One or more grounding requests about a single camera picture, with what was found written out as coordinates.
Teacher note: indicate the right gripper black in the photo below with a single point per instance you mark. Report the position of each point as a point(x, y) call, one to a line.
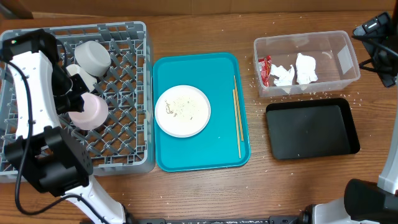
point(370, 32)

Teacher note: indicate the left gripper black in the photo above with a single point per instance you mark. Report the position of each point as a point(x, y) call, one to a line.
point(71, 105)

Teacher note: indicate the white paper cup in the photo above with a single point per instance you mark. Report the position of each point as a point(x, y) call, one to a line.
point(89, 80)

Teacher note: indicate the small white plate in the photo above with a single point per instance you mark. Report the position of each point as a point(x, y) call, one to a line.
point(95, 112)

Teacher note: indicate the grey bowl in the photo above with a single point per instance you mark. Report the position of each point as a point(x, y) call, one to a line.
point(93, 58)

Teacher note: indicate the white paper napkin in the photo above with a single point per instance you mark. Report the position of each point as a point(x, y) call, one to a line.
point(305, 66)

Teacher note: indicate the large white plate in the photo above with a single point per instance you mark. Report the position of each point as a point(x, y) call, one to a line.
point(182, 111)

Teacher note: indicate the red snack wrapper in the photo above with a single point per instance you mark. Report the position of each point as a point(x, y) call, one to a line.
point(265, 69)

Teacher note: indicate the wooden chopstick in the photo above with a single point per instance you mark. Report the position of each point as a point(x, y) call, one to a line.
point(239, 111)
point(237, 123)

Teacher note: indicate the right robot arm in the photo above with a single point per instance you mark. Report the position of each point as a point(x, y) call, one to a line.
point(363, 201)

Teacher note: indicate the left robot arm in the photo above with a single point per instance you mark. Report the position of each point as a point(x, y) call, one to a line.
point(44, 153)

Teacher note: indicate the clear plastic container bin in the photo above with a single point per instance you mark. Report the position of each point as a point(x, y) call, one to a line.
point(336, 62)

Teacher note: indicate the grey plastic dish rack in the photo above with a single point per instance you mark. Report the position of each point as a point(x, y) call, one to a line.
point(124, 142)

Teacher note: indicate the black plastic tray bin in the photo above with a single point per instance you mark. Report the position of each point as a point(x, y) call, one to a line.
point(312, 128)

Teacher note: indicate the teal plastic serving tray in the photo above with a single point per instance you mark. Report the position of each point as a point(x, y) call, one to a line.
point(216, 145)

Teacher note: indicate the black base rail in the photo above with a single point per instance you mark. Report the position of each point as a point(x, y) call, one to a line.
point(289, 219)

